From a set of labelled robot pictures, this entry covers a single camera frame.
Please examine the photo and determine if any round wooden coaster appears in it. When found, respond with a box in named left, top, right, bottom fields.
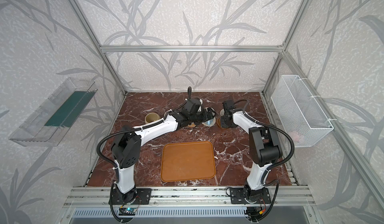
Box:
left=217, top=117, right=227, bottom=130

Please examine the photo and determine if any white light-blue mug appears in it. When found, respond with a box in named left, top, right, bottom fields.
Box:
left=202, top=117, right=216, bottom=127

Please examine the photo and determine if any beige glazed ceramic mug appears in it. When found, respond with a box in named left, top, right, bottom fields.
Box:
left=145, top=113, right=161, bottom=124

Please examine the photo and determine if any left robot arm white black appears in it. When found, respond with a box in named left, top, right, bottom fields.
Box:
left=112, top=107, right=217, bottom=195

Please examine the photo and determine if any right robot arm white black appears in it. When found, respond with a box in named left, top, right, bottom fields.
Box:
left=220, top=100, right=282, bottom=203

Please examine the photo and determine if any orange wooden tray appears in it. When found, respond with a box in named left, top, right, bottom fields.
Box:
left=161, top=141, right=216, bottom=183

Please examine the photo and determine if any clear plastic bin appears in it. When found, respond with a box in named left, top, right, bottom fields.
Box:
left=9, top=78, right=98, bottom=147

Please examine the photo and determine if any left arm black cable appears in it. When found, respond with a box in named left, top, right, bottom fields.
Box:
left=95, top=86, right=193, bottom=168

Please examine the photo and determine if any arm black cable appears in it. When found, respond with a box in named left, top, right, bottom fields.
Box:
left=95, top=86, right=193, bottom=168
left=232, top=99, right=295, bottom=172

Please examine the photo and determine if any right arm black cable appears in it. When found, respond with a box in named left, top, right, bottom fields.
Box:
left=232, top=99, right=295, bottom=172

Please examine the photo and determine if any aluminium frame crossbar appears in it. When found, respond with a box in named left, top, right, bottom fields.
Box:
left=100, top=45, right=283, bottom=53

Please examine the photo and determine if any white wire mesh basket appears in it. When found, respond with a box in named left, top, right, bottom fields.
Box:
left=271, top=75, right=334, bottom=148

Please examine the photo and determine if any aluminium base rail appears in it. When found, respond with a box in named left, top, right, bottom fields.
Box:
left=63, top=186, right=316, bottom=208

